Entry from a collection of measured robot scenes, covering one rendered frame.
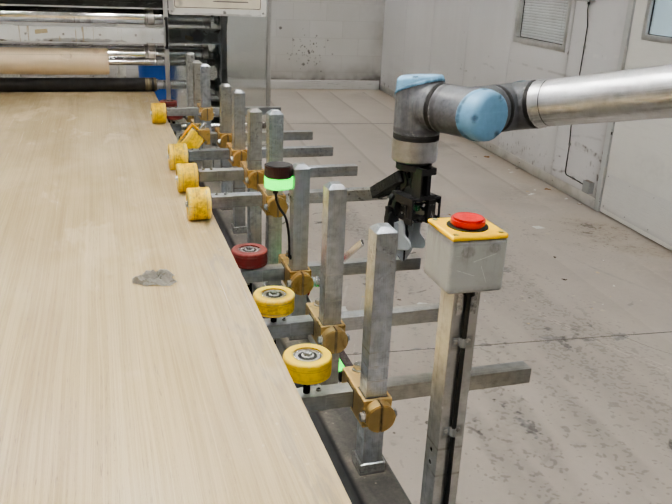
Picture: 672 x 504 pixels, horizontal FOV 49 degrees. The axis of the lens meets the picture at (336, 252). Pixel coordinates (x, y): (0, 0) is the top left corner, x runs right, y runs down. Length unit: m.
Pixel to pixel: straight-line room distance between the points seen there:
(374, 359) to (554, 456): 1.57
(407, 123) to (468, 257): 0.62
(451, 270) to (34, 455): 0.57
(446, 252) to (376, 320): 0.34
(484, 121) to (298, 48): 9.04
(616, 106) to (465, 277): 0.57
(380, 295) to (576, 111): 0.49
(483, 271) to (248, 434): 0.40
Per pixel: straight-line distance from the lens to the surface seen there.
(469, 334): 0.91
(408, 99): 1.41
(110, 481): 0.98
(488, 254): 0.85
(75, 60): 3.81
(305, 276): 1.62
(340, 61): 10.46
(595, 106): 1.35
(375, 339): 1.17
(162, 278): 1.50
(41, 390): 1.18
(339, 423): 1.42
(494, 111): 1.35
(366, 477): 1.30
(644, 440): 2.89
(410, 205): 1.44
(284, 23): 10.27
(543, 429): 2.81
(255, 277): 1.67
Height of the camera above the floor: 1.49
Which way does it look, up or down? 21 degrees down
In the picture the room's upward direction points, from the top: 2 degrees clockwise
